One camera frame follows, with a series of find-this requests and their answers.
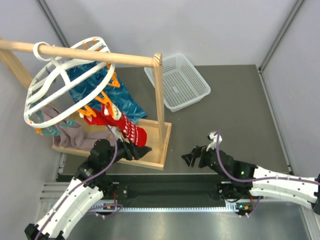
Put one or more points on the white round clip hanger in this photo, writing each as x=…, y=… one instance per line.
x=37, y=97

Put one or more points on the blue leaf-pattern cloth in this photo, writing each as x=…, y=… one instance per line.
x=120, y=95

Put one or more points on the teal clothes peg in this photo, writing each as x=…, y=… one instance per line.
x=69, y=123
x=50, y=132

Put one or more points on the red christmas sock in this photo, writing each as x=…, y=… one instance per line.
x=104, y=118
x=132, y=132

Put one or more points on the mauve grey cloth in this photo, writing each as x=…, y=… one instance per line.
x=76, y=138

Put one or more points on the white perforated plastic basket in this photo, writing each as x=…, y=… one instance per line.
x=183, y=85

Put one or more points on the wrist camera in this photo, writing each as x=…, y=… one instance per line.
x=116, y=132
x=215, y=140

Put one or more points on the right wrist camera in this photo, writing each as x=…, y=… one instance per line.
x=215, y=140

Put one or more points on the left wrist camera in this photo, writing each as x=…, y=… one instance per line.
x=116, y=132

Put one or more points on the orange clothes peg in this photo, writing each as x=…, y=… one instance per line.
x=86, y=111
x=104, y=99
x=114, y=82

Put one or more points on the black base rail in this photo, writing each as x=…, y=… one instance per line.
x=173, y=190

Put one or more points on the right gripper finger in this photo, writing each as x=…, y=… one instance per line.
x=189, y=159
x=197, y=150

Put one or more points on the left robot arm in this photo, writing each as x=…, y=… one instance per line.
x=89, y=185

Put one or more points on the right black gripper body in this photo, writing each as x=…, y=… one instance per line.
x=206, y=157

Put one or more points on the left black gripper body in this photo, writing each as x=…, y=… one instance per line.
x=123, y=151

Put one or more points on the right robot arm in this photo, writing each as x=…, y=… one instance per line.
x=243, y=180

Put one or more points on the wooden hanging rack frame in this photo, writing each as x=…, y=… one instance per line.
x=68, y=98

